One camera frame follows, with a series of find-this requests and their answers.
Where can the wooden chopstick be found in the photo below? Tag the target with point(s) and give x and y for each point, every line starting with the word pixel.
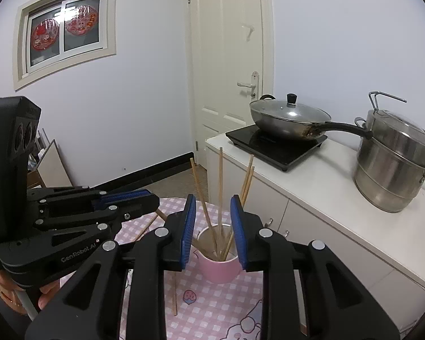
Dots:
pixel 239 238
pixel 161 214
pixel 203 202
pixel 145 228
pixel 220 195
pixel 174 294
pixel 242 196

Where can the black induction cooktop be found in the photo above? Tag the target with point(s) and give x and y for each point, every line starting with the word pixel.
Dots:
pixel 283 153

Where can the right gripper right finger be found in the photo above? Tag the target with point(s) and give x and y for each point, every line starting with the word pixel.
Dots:
pixel 308 292

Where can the window with red decorations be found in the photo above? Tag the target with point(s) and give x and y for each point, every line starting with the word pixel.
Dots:
pixel 52 35

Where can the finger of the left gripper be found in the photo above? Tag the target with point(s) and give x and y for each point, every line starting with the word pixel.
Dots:
pixel 127 210
pixel 124 196

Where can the white counter cabinet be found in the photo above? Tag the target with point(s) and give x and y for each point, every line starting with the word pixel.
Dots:
pixel 386 251

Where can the white board leaning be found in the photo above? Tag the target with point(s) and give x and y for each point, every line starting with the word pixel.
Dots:
pixel 51 169

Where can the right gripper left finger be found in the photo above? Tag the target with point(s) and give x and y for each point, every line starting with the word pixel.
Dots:
pixel 89 305

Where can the stainless steel steamer pot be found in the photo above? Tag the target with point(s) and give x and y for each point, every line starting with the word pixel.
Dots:
pixel 390 167

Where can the cream panel door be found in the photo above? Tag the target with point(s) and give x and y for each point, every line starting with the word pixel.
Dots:
pixel 231 45

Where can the pink checkered tablecloth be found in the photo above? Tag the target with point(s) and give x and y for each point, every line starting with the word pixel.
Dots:
pixel 207 310

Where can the pink cylindrical utensil cup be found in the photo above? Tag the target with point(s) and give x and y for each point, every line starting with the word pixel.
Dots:
pixel 212 267

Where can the steel wok with lid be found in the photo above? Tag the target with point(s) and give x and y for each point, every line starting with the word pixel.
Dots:
pixel 290 118

